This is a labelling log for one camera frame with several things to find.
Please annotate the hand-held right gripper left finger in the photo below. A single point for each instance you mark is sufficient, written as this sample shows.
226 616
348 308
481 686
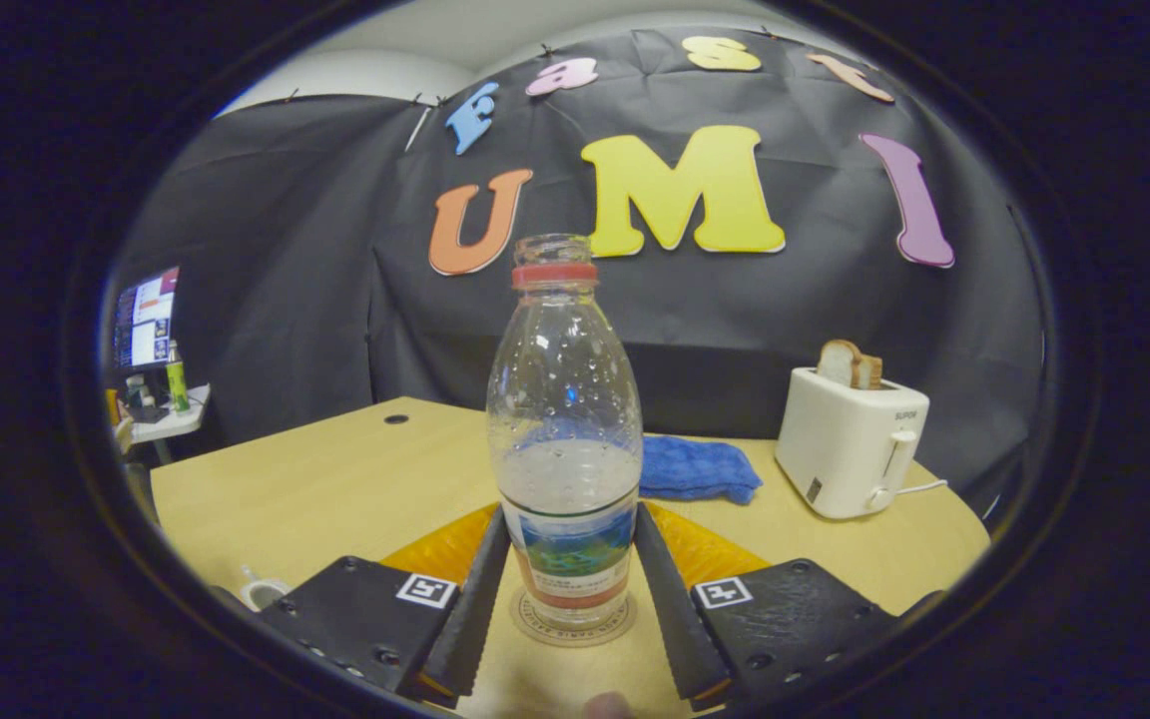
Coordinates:
480 609

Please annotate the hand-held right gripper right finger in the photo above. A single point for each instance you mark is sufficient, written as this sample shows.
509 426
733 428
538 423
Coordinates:
670 609

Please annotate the round brown coaster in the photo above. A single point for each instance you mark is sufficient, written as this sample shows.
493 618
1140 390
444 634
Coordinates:
525 619

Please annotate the white teacup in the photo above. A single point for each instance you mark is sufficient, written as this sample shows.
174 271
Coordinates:
261 591

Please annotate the clear plastic water bottle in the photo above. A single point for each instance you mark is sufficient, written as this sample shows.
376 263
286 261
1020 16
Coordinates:
565 399

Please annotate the green drink bottle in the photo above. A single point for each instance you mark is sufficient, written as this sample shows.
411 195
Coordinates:
177 384

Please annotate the blue towel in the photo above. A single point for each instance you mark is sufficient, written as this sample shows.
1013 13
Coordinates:
700 467

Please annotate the white toaster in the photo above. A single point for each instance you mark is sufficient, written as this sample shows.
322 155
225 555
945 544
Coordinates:
840 444

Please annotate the bread slice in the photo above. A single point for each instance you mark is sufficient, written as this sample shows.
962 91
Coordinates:
840 361

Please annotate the white side table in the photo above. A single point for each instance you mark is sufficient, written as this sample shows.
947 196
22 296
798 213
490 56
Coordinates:
171 424

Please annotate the computer monitor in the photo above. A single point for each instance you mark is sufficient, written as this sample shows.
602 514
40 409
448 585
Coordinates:
148 318

